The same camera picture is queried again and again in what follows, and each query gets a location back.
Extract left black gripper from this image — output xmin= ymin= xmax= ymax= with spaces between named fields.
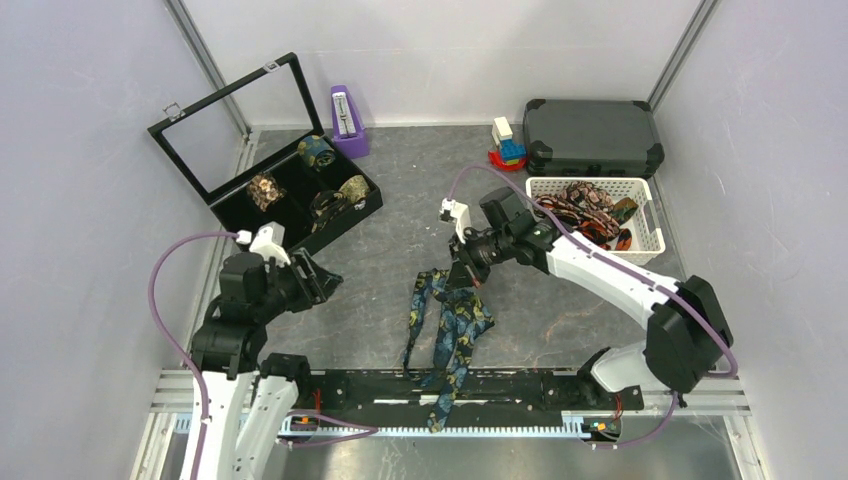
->
xmin=254 ymin=246 xmax=344 ymax=321

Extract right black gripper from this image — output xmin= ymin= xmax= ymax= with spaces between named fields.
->
xmin=444 ymin=227 xmax=513 ymax=291

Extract blue yellow patterned tie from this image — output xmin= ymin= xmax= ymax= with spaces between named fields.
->
xmin=402 ymin=269 xmax=495 ymax=433

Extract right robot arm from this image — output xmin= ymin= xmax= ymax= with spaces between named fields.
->
xmin=440 ymin=187 xmax=732 ymax=408

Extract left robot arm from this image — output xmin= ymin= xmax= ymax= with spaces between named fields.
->
xmin=180 ymin=249 xmax=343 ymax=479

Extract rolled brown floral tie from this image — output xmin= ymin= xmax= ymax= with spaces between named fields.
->
xmin=246 ymin=173 xmax=287 ymax=212

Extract colourful toy block stack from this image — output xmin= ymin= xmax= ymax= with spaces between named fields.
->
xmin=488 ymin=117 xmax=527 ymax=171

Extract rolled olive gold tie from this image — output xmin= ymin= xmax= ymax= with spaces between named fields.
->
xmin=339 ymin=175 xmax=371 ymax=205

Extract orange black tie pile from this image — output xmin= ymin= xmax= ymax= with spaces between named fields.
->
xmin=534 ymin=181 xmax=639 ymax=251

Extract rolled teal tie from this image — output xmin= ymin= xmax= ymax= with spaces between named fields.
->
xmin=297 ymin=135 xmax=336 ymax=171

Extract black tie display box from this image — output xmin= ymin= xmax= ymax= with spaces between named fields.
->
xmin=148 ymin=52 xmax=384 ymax=254

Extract dark grey hard case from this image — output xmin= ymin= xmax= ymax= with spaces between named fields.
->
xmin=522 ymin=98 xmax=665 ymax=179

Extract purple metronome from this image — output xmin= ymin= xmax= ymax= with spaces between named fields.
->
xmin=331 ymin=85 xmax=370 ymax=159

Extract white plastic basket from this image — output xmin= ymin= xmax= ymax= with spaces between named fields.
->
xmin=525 ymin=177 xmax=665 ymax=266

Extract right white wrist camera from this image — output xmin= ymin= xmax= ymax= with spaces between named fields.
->
xmin=439 ymin=198 xmax=471 ymax=244

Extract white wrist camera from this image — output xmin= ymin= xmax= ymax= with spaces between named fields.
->
xmin=439 ymin=198 xmax=471 ymax=244
xmin=236 ymin=222 xmax=291 ymax=266

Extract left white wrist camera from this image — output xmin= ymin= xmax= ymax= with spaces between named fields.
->
xmin=236 ymin=222 xmax=291 ymax=266

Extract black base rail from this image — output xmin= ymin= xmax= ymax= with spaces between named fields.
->
xmin=295 ymin=368 xmax=644 ymax=429

